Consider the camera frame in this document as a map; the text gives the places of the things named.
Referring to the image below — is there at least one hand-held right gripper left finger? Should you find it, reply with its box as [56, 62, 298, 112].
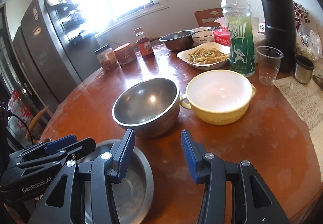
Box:
[28, 128, 137, 224]

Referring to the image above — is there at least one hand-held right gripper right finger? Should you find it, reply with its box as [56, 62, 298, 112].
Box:
[180, 129, 290, 224]

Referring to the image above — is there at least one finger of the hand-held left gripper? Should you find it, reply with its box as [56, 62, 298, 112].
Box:
[16, 134, 78, 161]
[15, 137, 97, 170]

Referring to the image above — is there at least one shallow steel plate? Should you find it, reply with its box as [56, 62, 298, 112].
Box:
[78, 139, 154, 224]

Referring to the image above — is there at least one deep steel bowl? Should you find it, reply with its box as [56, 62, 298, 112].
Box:
[112, 78, 181, 138]

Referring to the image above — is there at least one yellow bowl with handles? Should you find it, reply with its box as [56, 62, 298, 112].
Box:
[180, 69, 257, 125]

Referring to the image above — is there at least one curved wooden chair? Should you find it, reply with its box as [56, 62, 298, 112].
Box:
[25, 105, 49, 140]

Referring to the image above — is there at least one glass door red lettering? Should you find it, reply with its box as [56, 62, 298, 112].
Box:
[0, 4, 48, 144]

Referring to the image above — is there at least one clear plastic food jar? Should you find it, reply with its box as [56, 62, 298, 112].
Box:
[94, 44, 120, 73]

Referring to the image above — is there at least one grey refrigerator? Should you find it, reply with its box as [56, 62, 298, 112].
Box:
[13, 0, 101, 106]

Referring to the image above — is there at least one red label jar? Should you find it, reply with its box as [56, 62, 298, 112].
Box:
[113, 42, 138, 67]

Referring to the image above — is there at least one white dish of bean sprouts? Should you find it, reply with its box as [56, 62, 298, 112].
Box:
[176, 44, 231, 70]

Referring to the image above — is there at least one brown sauce bottle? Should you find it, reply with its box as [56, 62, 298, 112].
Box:
[134, 27, 155, 59]

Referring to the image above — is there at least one steel basin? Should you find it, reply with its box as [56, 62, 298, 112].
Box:
[159, 30, 195, 52]

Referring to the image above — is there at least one green drink bottle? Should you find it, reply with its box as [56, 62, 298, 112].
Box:
[221, 0, 256, 78]

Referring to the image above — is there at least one clear plastic cup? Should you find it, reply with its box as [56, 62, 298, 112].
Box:
[256, 46, 284, 86]

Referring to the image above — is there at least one red tissue pack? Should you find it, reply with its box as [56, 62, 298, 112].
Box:
[213, 17, 231, 48]

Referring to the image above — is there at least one handwritten paper sheet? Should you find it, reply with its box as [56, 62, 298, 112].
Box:
[274, 76, 323, 132]

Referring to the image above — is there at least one steel thermos cup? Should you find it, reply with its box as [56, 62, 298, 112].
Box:
[293, 55, 315, 85]

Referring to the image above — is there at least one black thermos flask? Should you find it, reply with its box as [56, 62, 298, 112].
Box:
[255, 0, 297, 73]

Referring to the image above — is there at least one plastic bag of nuts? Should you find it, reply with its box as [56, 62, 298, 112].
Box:
[296, 29, 322, 62]

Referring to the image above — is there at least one red berry decoration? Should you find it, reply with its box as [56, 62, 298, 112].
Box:
[293, 0, 310, 31]

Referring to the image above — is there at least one black cable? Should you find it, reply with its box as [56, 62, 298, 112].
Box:
[7, 110, 34, 144]

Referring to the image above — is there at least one black wire rack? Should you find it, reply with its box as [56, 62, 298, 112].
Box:
[43, 0, 101, 42]

